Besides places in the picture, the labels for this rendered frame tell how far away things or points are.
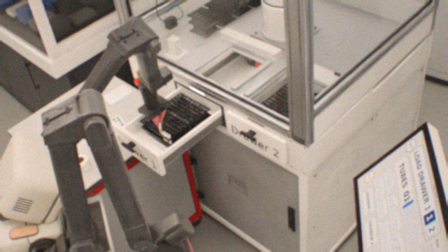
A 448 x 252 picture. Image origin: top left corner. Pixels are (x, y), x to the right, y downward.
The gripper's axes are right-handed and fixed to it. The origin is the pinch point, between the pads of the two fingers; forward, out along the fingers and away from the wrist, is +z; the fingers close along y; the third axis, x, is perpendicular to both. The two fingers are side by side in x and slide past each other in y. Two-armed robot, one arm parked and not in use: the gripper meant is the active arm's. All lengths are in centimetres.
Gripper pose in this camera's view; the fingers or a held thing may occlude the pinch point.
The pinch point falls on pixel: (158, 122)
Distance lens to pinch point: 195.1
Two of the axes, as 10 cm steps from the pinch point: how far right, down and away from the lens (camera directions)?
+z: 1.5, 7.2, 6.8
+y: 6.9, -5.7, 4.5
